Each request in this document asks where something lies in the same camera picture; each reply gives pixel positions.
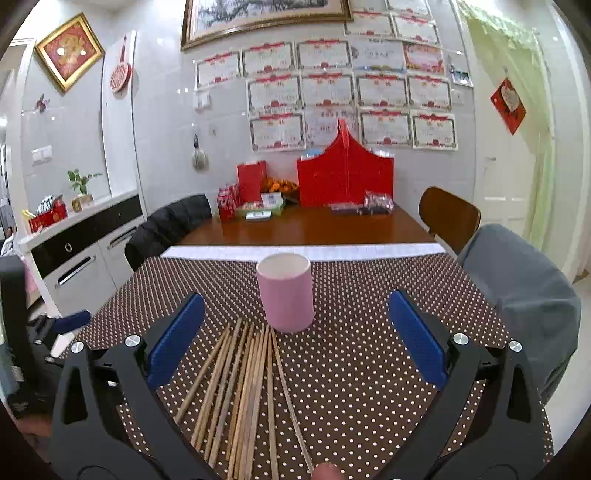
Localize wooden chopstick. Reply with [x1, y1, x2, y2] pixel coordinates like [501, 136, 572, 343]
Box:
[271, 329, 315, 474]
[204, 319, 252, 467]
[228, 326, 269, 479]
[228, 331, 262, 479]
[191, 319, 242, 451]
[266, 335, 280, 480]
[174, 326, 229, 424]
[238, 326, 269, 479]

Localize operator hand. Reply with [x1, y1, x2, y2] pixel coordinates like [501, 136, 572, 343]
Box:
[311, 462, 345, 480]

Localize white black sideboard cabinet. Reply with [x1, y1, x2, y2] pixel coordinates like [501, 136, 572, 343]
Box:
[19, 190, 145, 316]

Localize brown polka dot tablecloth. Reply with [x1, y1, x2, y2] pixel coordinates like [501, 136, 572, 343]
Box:
[78, 254, 510, 479]

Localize red tin on sideboard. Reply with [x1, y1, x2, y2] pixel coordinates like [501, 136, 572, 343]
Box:
[21, 195, 67, 233]

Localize potted green plant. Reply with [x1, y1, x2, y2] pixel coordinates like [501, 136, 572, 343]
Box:
[67, 169, 101, 213]

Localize black jacket on chair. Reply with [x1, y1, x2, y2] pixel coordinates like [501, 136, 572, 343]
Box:
[124, 194, 212, 271]

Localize brown wooden chair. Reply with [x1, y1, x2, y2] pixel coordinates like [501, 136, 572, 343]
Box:
[419, 186, 481, 254]

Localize pink cylindrical cup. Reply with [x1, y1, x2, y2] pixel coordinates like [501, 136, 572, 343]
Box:
[256, 252, 315, 333]

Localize packaged snack bag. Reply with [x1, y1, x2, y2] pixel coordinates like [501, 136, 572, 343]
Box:
[363, 191, 394, 215]

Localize red soda can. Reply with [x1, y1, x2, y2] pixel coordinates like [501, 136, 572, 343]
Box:
[216, 187, 235, 223]

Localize hanging round brush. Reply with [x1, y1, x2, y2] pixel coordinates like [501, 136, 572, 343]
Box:
[192, 134, 208, 172]

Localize small red box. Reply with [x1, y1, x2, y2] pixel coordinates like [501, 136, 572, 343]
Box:
[236, 160, 266, 203]

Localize red gift bag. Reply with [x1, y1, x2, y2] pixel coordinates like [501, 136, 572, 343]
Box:
[297, 119, 394, 208]

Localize oranges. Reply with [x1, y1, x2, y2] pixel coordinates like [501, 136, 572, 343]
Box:
[262, 177, 298, 195]

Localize red diamond door decoration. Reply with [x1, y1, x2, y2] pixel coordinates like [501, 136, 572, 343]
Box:
[490, 78, 527, 135]

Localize gold framed red picture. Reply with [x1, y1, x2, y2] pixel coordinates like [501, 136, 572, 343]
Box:
[35, 12, 104, 94]

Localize green curtain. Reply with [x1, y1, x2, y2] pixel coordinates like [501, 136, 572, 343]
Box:
[458, 1, 556, 250]

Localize large framed landscape painting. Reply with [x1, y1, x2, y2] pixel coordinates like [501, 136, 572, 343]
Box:
[180, 0, 353, 51]

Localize red round wall ornament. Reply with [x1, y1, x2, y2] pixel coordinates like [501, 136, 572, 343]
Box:
[109, 36, 132, 93]

